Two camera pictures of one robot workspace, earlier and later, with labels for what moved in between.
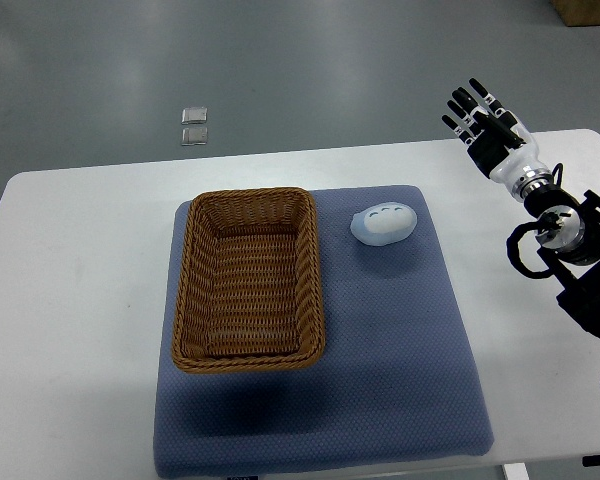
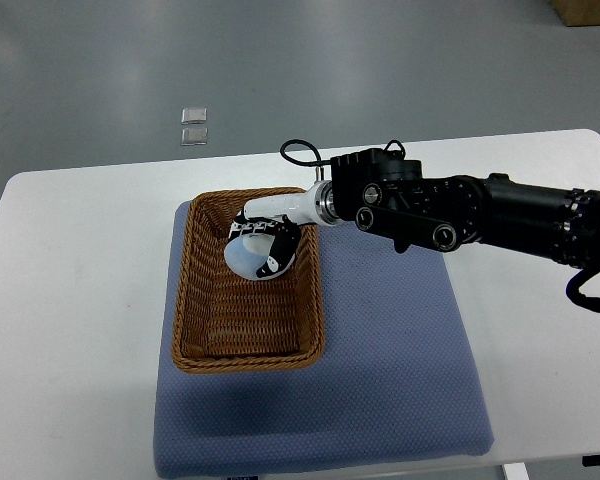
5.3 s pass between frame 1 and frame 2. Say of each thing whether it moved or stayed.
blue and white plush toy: moved
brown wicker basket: stayed
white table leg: stayed
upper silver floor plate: stayed
